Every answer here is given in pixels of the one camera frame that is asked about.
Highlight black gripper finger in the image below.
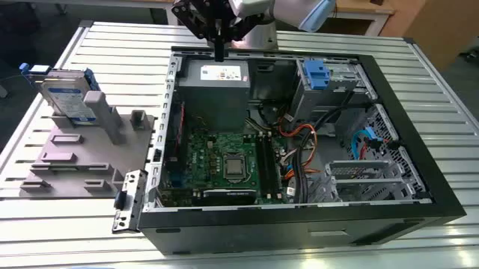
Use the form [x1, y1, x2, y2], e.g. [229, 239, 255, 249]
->
[171, 0, 221, 62]
[220, 0, 260, 62]

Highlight hard disk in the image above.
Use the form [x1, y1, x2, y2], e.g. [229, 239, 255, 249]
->
[17, 63, 99, 126]

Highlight blue data wire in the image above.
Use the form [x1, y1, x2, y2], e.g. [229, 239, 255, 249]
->
[351, 126, 377, 162]

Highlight metal disk bay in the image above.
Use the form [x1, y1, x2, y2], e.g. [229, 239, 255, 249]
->
[321, 159, 419, 203]

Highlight blue plastic cage latch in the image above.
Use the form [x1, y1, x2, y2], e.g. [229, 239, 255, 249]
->
[303, 59, 331, 91]

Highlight grey power supply unit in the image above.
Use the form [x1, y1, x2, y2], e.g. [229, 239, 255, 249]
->
[175, 59, 251, 135]

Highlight metal drive cage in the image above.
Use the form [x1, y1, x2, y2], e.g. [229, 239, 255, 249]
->
[291, 58, 375, 122]

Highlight green motherboard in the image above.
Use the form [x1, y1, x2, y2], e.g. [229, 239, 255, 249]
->
[159, 131, 296, 207]

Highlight silver CPU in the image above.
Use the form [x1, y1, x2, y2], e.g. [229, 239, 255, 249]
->
[224, 159, 247, 177]

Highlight wooden cabinet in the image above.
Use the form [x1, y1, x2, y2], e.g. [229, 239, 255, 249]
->
[379, 0, 479, 72]

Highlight CPU socket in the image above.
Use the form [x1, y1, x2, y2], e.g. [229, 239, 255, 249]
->
[220, 152, 251, 185]

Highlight grey parts rack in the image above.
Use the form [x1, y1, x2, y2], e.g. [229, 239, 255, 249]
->
[17, 90, 159, 200]

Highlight black graphics card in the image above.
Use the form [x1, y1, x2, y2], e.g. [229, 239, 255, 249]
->
[191, 188, 260, 207]

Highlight black open PC case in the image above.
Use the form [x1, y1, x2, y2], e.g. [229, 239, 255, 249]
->
[136, 46, 468, 256]

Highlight wooden desk white frame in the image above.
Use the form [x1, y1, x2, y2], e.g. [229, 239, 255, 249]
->
[149, 0, 397, 37]

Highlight yellow black supply wires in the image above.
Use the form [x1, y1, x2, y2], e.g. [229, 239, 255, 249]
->
[244, 117, 276, 132]

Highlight thin red wire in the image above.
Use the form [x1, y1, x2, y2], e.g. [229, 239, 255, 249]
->
[168, 100, 187, 162]

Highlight orange power wire bundle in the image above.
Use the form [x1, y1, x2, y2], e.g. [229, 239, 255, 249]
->
[277, 123, 321, 180]

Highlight black cable bundle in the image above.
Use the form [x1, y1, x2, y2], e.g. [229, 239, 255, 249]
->
[291, 102, 377, 203]

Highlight orange disk power wire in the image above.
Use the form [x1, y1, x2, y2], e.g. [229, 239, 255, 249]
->
[361, 136, 404, 159]

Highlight hinged metal rear bracket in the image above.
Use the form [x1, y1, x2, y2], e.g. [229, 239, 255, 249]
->
[111, 169, 149, 235]

